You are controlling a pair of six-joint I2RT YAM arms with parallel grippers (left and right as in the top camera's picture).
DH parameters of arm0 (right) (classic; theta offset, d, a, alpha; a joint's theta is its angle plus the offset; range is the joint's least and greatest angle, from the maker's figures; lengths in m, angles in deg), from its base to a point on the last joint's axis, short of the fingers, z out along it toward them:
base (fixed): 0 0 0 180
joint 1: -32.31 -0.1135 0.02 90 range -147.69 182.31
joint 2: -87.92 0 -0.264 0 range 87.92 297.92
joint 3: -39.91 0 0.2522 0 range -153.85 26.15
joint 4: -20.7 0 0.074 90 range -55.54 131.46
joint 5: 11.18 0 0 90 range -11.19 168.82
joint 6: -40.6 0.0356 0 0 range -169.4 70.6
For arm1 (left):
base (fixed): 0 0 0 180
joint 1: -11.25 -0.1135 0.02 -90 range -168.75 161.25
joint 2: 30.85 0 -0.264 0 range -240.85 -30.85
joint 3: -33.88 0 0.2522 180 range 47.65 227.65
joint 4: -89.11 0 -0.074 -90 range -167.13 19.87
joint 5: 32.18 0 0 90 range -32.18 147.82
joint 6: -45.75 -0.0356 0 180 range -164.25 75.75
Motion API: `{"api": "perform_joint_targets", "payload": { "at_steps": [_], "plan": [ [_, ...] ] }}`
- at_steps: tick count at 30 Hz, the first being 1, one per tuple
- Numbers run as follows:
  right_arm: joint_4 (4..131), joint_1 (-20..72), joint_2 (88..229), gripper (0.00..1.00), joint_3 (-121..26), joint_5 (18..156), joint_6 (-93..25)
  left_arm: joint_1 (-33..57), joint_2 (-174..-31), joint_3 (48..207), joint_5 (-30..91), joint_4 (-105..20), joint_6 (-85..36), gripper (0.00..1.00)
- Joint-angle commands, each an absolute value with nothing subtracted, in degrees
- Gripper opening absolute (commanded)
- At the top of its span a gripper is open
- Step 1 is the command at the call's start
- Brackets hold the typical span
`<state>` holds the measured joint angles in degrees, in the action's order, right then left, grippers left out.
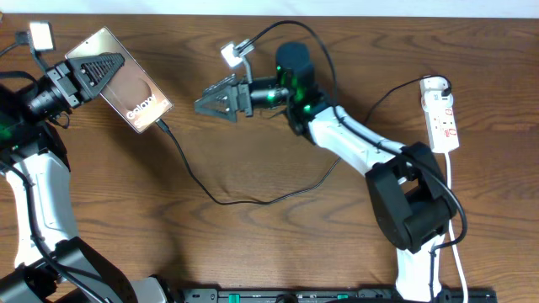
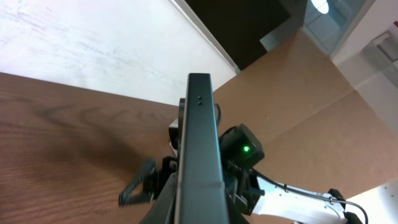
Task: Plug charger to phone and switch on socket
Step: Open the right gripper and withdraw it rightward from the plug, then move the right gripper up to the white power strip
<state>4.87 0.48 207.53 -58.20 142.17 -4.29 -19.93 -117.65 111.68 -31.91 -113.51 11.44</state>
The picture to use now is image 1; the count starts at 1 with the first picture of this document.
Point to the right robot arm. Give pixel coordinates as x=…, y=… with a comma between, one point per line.
x=408, y=193

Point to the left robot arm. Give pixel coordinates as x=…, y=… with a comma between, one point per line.
x=34, y=162

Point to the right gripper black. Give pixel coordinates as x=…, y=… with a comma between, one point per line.
x=239, y=97

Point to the white USB charger plug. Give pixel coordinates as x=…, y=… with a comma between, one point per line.
x=433, y=86

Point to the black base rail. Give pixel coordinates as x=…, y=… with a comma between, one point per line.
x=370, y=293

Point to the white power strip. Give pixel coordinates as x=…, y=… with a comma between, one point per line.
x=440, y=122

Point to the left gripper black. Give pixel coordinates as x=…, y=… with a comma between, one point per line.
x=64, y=80

